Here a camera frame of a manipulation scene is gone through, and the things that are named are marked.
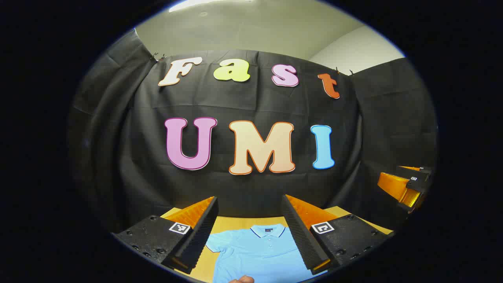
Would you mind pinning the black backdrop cloth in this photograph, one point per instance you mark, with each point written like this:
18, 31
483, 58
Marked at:
251, 188

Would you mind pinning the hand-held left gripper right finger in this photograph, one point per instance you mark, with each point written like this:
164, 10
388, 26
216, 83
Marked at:
300, 236

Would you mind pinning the light blue T-shirt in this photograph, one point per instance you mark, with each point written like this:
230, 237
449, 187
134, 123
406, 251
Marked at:
259, 255

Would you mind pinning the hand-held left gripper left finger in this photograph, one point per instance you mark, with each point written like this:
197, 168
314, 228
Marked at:
198, 236

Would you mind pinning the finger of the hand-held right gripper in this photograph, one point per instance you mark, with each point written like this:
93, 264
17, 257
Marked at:
393, 186
422, 173

